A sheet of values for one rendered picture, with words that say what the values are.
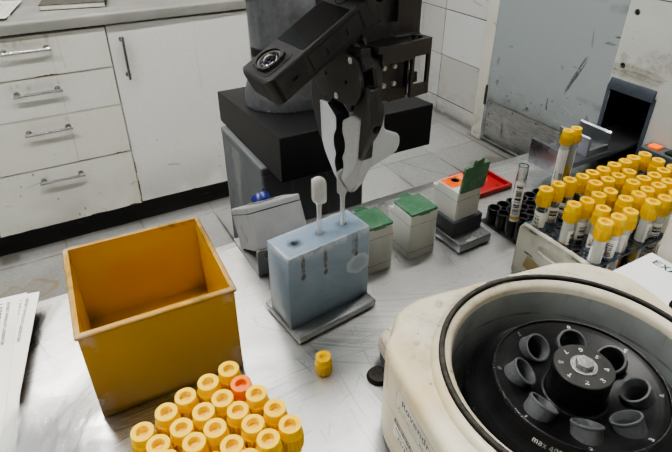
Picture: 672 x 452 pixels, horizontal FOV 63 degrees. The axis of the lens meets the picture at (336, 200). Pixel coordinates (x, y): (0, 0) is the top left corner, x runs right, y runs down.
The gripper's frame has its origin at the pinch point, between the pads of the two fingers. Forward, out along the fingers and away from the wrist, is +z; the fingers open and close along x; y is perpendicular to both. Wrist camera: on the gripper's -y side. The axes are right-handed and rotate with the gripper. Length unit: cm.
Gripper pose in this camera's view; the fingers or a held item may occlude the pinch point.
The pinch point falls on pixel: (343, 180)
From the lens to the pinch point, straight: 54.3
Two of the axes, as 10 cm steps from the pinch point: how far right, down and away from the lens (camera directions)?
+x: -5.9, -4.2, 6.9
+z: 0.0, 8.6, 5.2
